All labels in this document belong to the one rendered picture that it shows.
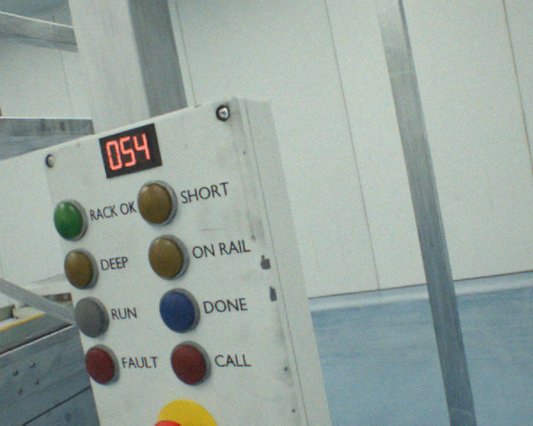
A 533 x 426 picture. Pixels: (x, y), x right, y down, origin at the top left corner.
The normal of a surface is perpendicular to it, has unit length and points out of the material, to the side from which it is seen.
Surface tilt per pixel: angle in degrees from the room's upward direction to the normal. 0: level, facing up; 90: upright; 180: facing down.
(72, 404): 90
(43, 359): 90
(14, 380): 90
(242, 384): 90
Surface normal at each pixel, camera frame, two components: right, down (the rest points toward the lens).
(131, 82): -0.44, 0.14
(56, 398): 0.88, -0.15
